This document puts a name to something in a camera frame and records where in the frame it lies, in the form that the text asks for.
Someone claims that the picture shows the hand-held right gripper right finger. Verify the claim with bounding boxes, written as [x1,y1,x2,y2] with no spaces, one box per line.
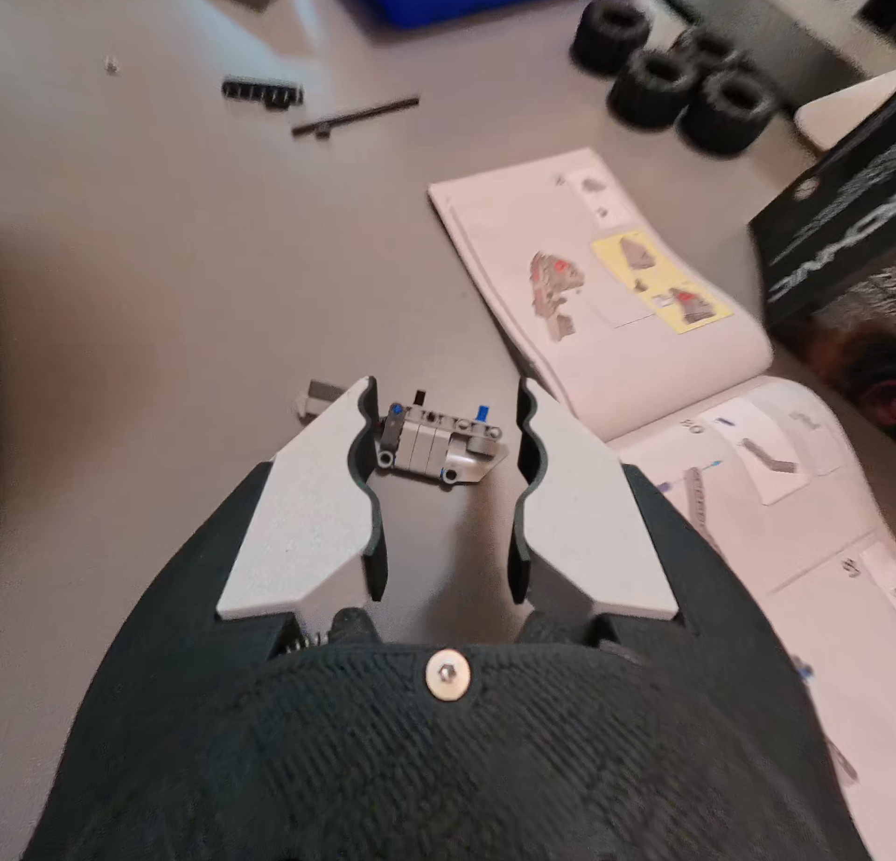
[510,377,681,622]

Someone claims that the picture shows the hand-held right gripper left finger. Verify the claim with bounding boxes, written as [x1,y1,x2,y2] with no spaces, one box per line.
[216,375,390,622]

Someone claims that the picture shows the white grey toy brick assembly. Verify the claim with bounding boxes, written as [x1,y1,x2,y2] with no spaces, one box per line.
[374,389,511,487]

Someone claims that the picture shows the white instruction booklet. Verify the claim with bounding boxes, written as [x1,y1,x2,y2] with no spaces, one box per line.
[427,147,896,813]

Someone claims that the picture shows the long black toy axle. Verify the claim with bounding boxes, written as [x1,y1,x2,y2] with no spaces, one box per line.
[290,97,421,140]

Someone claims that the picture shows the grey desk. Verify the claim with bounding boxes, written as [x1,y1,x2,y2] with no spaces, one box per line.
[0,0,896,861]

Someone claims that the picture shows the grey toy brick piece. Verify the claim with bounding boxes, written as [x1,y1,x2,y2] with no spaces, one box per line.
[294,378,359,424]

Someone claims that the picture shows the black toy set box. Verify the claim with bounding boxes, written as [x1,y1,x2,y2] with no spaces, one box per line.
[748,102,896,431]

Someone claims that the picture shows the black toy rack piece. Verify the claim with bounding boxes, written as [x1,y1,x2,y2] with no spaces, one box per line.
[220,77,305,110]

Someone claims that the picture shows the white stand foot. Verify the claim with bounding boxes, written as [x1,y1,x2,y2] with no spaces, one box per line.
[794,70,896,152]

